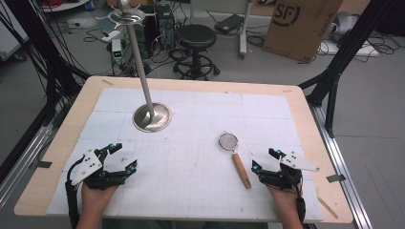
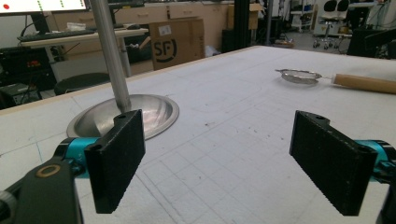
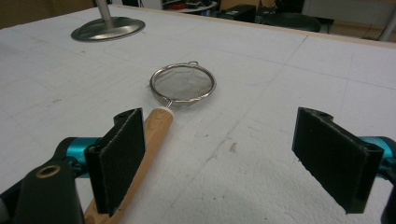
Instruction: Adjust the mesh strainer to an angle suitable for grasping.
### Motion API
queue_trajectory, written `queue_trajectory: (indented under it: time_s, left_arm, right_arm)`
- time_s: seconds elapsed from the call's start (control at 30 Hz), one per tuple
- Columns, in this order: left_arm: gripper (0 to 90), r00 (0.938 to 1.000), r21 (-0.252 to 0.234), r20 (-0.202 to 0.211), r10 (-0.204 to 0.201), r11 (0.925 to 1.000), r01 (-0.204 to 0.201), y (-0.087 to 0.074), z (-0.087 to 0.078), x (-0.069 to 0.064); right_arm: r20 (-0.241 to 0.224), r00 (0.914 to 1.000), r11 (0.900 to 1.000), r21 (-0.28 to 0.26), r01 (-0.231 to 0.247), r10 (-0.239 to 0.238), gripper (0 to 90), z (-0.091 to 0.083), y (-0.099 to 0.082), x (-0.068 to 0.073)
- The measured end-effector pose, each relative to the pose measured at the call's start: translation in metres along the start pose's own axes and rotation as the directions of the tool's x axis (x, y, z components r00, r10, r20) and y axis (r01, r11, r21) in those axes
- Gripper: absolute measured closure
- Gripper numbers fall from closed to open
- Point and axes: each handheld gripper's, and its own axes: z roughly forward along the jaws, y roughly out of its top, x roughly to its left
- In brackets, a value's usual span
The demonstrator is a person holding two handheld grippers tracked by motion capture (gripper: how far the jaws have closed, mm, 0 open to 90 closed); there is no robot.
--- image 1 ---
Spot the black round stool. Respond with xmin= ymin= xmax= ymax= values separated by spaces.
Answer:
xmin=168 ymin=24 xmax=222 ymax=81

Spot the black metal frame post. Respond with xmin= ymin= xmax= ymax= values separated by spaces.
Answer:
xmin=5 ymin=0 xmax=91 ymax=126
xmin=298 ymin=0 xmax=394 ymax=138

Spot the tangle of black floor cables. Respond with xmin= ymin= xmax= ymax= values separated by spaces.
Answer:
xmin=362 ymin=29 xmax=403 ymax=55

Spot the grey rounded appliance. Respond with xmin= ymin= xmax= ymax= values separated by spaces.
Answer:
xmin=330 ymin=10 xmax=360 ymax=43

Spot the black computer tower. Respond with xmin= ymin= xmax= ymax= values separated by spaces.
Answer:
xmin=155 ymin=3 xmax=177 ymax=51

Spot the white metal stand leg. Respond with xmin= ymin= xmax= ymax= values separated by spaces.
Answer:
xmin=238 ymin=0 xmax=255 ymax=60

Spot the white power strip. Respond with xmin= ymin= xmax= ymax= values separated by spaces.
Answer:
xmin=100 ymin=30 xmax=122 ymax=44

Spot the white gridded mat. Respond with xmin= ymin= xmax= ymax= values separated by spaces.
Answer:
xmin=46 ymin=87 xmax=325 ymax=223

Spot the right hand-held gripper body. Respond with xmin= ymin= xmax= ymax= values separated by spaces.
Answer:
xmin=259 ymin=150 xmax=321 ymax=192

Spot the person's left hand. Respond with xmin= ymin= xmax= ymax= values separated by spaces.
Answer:
xmin=80 ymin=184 xmax=119 ymax=215

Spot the flat black device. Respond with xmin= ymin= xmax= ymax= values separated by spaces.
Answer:
xmin=214 ymin=12 xmax=245 ymax=34

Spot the metal utensil rack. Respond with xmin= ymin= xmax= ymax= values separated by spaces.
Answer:
xmin=95 ymin=0 xmax=173 ymax=134

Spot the wooden-handled mesh strainer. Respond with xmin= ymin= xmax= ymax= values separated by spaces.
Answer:
xmin=218 ymin=131 xmax=253 ymax=191

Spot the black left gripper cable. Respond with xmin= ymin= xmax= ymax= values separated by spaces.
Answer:
xmin=64 ymin=157 xmax=85 ymax=229

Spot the large cardboard box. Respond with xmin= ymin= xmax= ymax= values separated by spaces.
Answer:
xmin=263 ymin=0 xmax=345 ymax=63

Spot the aluminium rail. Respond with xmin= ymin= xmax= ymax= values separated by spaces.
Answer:
xmin=0 ymin=123 xmax=55 ymax=208
xmin=309 ymin=103 xmax=374 ymax=229

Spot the white device with green display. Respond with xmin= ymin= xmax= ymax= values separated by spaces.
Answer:
xmin=111 ymin=38 xmax=125 ymax=65

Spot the person's right hand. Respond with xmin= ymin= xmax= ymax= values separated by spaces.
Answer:
xmin=266 ymin=183 xmax=302 ymax=213

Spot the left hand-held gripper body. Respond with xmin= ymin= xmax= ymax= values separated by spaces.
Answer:
xmin=70 ymin=149 xmax=127 ymax=192

